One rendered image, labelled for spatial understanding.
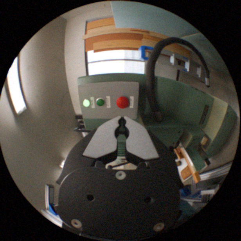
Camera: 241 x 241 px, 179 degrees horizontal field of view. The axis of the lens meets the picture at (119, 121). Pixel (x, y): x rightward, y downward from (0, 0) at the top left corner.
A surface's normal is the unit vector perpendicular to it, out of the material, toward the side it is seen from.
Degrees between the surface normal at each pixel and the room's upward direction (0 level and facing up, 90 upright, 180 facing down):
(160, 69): 90
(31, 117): 180
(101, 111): 90
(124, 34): 87
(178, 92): 90
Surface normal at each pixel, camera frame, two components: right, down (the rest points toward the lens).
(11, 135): 1.00, 0.02
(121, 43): -0.10, 0.62
